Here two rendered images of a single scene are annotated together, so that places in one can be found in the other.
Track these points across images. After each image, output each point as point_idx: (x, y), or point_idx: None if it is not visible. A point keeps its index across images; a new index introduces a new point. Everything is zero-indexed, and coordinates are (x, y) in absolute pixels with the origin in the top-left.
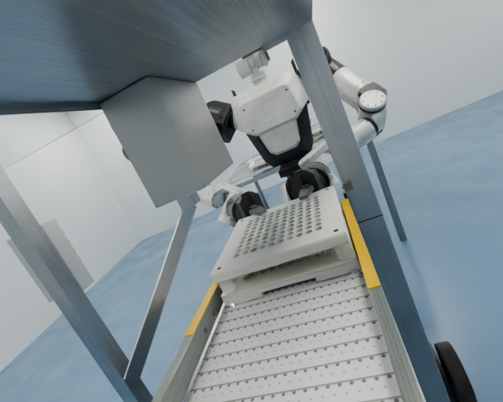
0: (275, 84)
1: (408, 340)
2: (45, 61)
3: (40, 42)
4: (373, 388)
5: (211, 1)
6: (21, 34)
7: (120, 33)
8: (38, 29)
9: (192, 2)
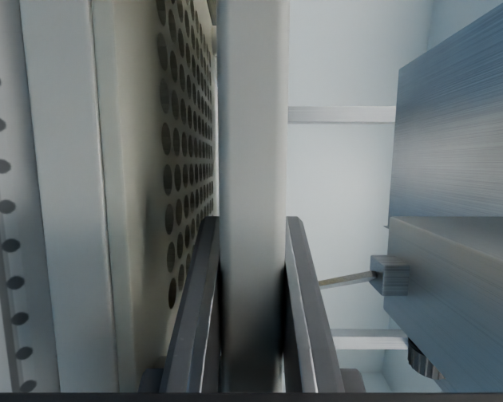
0: None
1: None
2: (448, 195)
3: (439, 179)
4: (215, 97)
5: None
6: (431, 176)
7: (468, 155)
8: (434, 170)
9: (490, 103)
